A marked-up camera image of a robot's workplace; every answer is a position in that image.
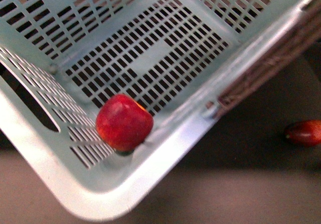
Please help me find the red yellow striped apple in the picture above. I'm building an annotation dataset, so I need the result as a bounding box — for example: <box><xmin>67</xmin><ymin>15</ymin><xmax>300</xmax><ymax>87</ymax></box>
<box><xmin>95</xmin><ymin>94</ymin><xmax>153</xmax><ymax>152</ymax></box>

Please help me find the light blue plastic basket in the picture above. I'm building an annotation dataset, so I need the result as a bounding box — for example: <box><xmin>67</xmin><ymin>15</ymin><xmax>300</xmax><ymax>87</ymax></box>
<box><xmin>1</xmin><ymin>0</ymin><xmax>320</xmax><ymax>221</ymax></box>

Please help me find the red yellow mango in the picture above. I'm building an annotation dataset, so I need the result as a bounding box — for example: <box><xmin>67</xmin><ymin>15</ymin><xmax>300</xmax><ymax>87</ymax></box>
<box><xmin>284</xmin><ymin>120</ymin><xmax>320</xmax><ymax>147</ymax></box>

